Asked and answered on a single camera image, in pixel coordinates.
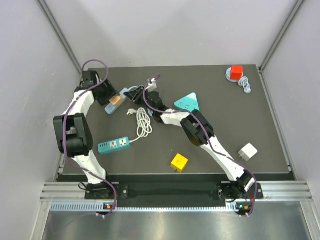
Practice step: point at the red cube adapter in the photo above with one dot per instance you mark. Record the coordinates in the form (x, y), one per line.
(236, 72)

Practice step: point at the teal rectangular power strip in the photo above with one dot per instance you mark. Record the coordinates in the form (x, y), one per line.
(114, 145)

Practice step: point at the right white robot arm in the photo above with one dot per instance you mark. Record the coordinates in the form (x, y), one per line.
(200, 133)

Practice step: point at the light blue power strip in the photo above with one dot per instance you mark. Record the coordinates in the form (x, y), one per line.
(110, 108)

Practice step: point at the teal triangular power strip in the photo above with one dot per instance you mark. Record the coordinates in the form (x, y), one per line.
(188, 102)

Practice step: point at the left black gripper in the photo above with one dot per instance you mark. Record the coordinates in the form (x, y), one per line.
(111, 92)

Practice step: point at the white cube adapter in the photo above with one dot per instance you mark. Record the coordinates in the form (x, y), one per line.
(247, 152)

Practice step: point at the slotted cable duct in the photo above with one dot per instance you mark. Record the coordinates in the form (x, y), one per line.
(106, 207)

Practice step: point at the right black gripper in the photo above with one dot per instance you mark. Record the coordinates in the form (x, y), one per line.
(132, 95)

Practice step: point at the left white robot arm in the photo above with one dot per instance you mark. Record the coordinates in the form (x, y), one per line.
(73, 134)

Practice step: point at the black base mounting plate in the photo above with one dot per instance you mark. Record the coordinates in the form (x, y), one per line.
(216, 191)

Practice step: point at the beige orange cube adapter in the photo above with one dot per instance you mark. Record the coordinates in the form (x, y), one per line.
(117, 100)

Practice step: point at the yellow cube adapter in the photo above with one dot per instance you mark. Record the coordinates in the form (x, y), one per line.
(179, 163)

